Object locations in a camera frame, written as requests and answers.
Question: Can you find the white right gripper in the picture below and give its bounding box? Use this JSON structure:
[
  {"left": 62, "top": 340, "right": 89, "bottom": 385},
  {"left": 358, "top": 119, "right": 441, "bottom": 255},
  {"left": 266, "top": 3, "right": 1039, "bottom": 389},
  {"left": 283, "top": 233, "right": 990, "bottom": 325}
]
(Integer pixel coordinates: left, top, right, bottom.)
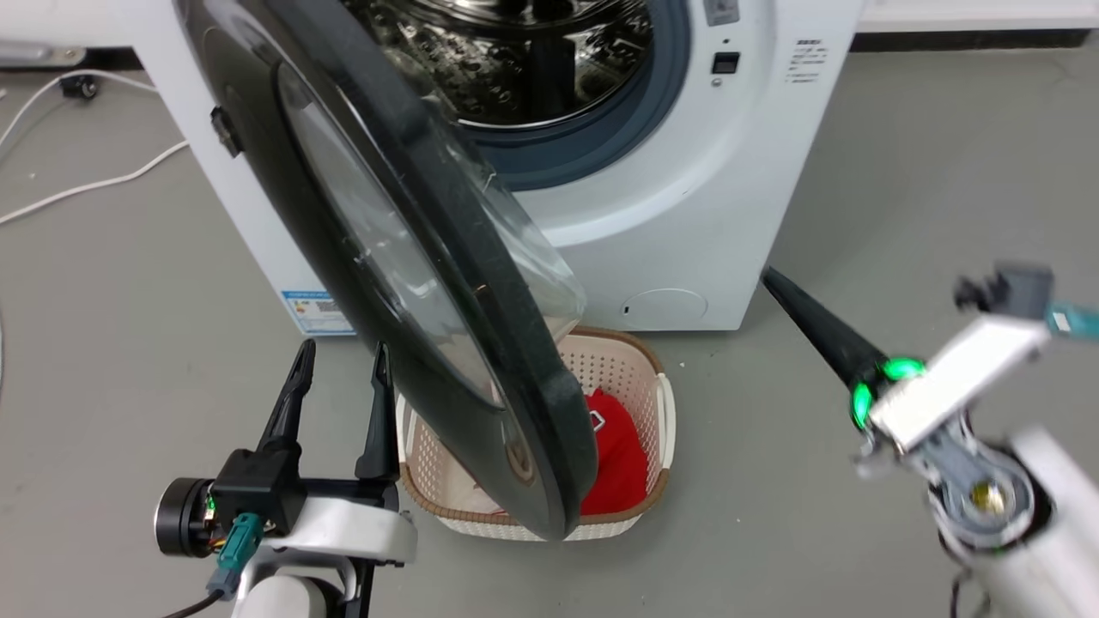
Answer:
[{"left": 762, "top": 266, "right": 1053, "bottom": 456}]

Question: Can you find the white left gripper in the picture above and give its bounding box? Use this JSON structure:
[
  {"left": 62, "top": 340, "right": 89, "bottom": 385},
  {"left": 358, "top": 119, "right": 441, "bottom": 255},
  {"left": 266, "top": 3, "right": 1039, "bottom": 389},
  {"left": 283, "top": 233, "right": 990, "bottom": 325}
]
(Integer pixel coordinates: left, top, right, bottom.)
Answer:
[{"left": 155, "top": 338, "right": 419, "bottom": 571}]

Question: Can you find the dark round washing machine door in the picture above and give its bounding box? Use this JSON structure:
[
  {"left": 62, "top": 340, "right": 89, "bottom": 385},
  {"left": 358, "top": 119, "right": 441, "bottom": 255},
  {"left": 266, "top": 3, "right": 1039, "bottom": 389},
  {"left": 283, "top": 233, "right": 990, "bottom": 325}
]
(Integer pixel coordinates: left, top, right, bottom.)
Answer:
[{"left": 174, "top": 0, "right": 599, "bottom": 542}]

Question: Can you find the white front-load washing machine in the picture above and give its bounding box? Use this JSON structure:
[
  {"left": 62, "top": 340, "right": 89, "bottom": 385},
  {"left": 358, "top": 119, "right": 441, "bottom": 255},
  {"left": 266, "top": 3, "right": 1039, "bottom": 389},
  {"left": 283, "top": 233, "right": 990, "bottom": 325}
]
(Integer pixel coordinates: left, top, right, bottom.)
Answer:
[{"left": 129, "top": 0, "right": 866, "bottom": 337}]

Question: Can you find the grey-blue rubber door gasket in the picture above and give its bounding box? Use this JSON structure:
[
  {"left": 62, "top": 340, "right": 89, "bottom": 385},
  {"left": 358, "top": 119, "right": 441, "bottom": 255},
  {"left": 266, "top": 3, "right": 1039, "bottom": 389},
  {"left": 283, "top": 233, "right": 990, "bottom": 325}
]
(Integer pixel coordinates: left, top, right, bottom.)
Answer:
[{"left": 468, "top": 0, "right": 693, "bottom": 192}]

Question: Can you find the steel washing machine drum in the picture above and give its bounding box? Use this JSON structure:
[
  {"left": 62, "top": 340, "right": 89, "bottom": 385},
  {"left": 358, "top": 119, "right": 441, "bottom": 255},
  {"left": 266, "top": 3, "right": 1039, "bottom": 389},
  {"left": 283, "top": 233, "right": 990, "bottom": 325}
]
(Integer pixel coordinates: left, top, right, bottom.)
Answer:
[{"left": 343, "top": 0, "right": 655, "bottom": 130}]

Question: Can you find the blue energy label sticker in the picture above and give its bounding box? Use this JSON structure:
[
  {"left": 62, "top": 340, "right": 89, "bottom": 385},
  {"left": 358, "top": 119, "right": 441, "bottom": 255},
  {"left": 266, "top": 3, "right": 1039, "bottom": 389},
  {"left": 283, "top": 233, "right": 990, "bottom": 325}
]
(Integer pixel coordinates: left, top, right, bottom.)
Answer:
[{"left": 281, "top": 289, "right": 355, "bottom": 336}]

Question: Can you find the round filter cover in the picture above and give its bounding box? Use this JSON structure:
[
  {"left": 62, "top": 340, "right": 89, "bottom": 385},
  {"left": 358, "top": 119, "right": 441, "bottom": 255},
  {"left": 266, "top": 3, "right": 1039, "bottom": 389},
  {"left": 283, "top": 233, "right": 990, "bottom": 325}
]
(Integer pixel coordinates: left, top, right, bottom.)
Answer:
[{"left": 619, "top": 288, "right": 710, "bottom": 329}]

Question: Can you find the beige plastic laundry basket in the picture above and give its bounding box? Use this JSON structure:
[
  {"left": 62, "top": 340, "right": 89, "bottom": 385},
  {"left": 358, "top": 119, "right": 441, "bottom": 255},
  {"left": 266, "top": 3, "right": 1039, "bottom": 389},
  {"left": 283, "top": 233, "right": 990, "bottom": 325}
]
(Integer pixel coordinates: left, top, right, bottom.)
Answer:
[{"left": 397, "top": 325, "right": 677, "bottom": 542}]

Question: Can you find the red garment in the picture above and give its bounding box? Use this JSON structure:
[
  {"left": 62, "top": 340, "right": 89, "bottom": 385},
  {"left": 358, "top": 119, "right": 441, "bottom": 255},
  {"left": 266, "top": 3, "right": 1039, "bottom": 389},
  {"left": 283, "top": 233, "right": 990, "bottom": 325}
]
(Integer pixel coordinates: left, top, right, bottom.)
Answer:
[{"left": 580, "top": 388, "right": 650, "bottom": 517}]

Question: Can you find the grey power strip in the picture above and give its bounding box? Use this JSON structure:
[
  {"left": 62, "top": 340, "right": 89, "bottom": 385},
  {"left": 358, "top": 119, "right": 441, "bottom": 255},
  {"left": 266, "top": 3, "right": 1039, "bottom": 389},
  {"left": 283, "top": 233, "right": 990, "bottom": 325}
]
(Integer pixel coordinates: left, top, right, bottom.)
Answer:
[{"left": 0, "top": 39, "right": 88, "bottom": 70}]

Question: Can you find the teal connector with cable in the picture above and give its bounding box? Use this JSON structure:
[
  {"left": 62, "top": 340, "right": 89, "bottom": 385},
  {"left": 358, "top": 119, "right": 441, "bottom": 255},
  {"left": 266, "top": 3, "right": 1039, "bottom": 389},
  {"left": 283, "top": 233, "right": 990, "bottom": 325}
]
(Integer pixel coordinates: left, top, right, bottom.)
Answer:
[{"left": 160, "top": 512, "right": 265, "bottom": 618}]

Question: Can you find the white floor cable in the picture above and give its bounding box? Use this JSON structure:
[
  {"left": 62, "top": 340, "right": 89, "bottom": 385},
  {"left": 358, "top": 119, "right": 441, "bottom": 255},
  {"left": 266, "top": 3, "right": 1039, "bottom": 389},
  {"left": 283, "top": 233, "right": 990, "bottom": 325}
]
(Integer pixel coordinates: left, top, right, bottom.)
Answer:
[
  {"left": 0, "top": 140, "right": 190, "bottom": 226},
  {"left": 0, "top": 70, "right": 161, "bottom": 151}
]

